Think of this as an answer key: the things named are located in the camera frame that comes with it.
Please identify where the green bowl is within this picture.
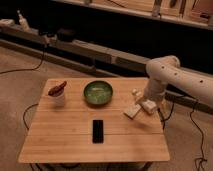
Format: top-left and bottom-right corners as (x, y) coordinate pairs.
(83, 80), (113, 105)

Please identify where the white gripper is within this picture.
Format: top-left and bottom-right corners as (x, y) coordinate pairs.
(136, 88), (167, 112)

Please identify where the white cup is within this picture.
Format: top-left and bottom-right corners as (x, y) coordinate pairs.
(48, 90), (65, 107)

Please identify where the black phone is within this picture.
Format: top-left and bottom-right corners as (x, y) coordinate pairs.
(92, 120), (104, 143)

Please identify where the black round device on ledge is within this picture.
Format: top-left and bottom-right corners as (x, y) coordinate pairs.
(57, 28), (76, 42)

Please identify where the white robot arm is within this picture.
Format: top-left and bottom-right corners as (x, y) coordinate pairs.
(136, 55), (213, 108)

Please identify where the black cable at table right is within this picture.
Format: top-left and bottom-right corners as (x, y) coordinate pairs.
(157, 99), (176, 131)

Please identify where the brown sausage in cup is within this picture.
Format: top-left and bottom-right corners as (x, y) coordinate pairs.
(48, 81), (67, 96)

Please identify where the white spray bottle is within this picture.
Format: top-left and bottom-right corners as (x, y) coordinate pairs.
(17, 11), (30, 31)

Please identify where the black cable on floor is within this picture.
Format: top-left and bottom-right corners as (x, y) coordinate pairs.
(0, 49), (46, 75)

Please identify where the wooden table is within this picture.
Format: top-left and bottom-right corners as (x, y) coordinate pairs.
(18, 78), (170, 164)

